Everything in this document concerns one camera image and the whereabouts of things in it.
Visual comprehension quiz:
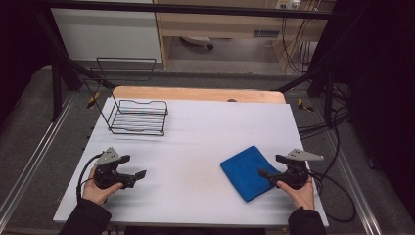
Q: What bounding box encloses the white cabinet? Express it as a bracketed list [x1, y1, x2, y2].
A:
[50, 0, 163, 64]

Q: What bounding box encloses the wooden table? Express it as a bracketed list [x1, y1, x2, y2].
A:
[112, 85, 287, 105]

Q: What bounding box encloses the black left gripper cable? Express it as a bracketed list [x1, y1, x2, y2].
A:
[75, 152, 105, 203]

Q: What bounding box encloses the yellow black floor tape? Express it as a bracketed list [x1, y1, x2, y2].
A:
[86, 91, 102, 110]
[297, 97, 315, 113]

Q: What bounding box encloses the aluminium floor rail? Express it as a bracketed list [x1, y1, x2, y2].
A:
[321, 120, 384, 235]
[0, 92, 79, 223]

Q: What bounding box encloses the person's right hand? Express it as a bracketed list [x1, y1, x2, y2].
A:
[275, 177, 316, 211]

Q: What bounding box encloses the black metal frame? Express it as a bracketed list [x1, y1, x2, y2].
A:
[30, 0, 353, 128]

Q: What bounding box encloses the chair base with caster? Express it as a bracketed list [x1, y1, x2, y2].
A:
[179, 35, 215, 51]

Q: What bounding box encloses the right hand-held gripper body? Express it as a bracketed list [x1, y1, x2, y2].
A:
[273, 148, 325, 191]

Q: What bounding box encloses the person's left hand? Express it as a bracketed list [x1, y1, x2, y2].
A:
[81, 165, 124, 206]

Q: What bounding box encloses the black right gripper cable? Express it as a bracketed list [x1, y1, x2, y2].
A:
[307, 107, 357, 224]

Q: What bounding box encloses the white power strip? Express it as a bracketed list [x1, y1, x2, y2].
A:
[275, 0, 301, 10]

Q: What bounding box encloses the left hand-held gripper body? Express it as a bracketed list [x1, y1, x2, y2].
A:
[93, 146, 137, 191]

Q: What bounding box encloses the blue folded cloth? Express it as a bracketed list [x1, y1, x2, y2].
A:
[219, 145, 283, 204]

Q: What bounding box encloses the white table mat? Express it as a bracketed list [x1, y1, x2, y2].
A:
[53, 97, 330, 228]

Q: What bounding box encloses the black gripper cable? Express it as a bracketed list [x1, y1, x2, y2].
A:
[307, 107, 357, 224]
[75, 152, 105, 203]

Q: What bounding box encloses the black wire rack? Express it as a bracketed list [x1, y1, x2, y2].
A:
[83, 57, 169, 137]

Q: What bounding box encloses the bundle of hanging cables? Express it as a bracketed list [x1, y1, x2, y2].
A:
[281, 16, 319, 74]

